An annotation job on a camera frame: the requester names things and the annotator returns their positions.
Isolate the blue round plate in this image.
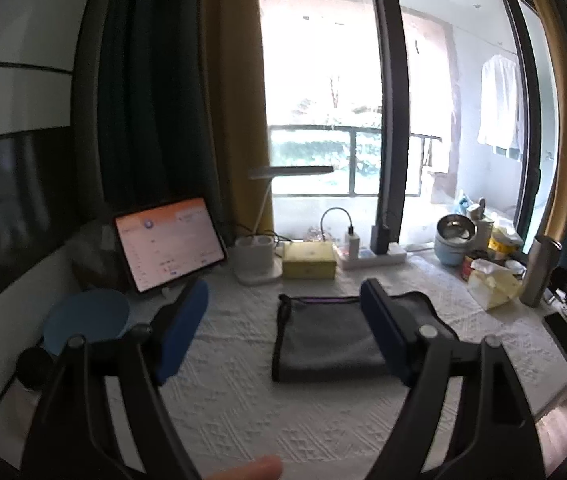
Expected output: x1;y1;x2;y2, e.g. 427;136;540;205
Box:
42;288;130;356

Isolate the steel thermos bottle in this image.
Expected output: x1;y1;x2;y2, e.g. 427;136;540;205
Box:
519;235;563;307

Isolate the grey towel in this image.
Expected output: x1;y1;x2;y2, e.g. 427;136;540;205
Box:
271;292;459;383

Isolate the yellow container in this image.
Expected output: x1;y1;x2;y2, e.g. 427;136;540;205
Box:
487;230;524;256

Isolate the white charger with cable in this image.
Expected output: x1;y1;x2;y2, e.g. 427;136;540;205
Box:
320;207;361;257

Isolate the black wall screen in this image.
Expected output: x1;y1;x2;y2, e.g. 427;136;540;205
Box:
0;127;78;323

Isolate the yellow box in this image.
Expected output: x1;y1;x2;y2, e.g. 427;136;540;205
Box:
282;241;338;279

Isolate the dark green curtain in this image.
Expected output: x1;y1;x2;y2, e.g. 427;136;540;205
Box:
94;0;224;223

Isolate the white power strip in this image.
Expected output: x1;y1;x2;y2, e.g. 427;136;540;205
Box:
333;242;407;270

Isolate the yellow curtain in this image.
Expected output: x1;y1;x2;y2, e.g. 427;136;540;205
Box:
511;0;567;241
198;0;275;241

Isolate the black window frame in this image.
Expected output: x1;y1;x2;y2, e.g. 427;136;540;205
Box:
367;0;411;256

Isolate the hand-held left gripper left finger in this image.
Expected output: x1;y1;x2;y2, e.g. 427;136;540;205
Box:
20;278;210;480

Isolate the light blue bowl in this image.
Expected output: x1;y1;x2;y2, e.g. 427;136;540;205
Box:
433;237;477;267

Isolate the black round object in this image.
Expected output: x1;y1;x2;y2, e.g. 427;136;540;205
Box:
16;346;57;391

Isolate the black plug adapter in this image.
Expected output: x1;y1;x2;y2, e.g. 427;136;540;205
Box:
369;215;392;254

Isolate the white patterned tablecloth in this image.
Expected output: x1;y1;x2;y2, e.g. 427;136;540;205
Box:
38;245;567;480

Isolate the balcony railing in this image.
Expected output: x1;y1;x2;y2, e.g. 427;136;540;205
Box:
268;124;444;198

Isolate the white hanging shirt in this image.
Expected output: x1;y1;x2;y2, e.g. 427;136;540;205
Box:
477;54;523;153

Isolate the white desk lamp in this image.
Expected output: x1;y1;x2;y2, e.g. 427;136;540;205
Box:
234;165;335;286

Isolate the yellow tissue pack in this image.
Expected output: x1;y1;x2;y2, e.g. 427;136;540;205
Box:
467;258;523;311

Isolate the tablet with lit screen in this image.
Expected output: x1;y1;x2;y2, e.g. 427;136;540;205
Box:
112;197;228;295

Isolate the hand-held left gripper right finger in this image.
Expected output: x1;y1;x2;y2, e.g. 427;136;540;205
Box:
359;278;547;480

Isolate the metal bowl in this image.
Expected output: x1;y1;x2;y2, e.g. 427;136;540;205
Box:
436;214;477;243

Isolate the black phone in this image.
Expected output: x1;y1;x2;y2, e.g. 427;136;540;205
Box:
543;311;567;367

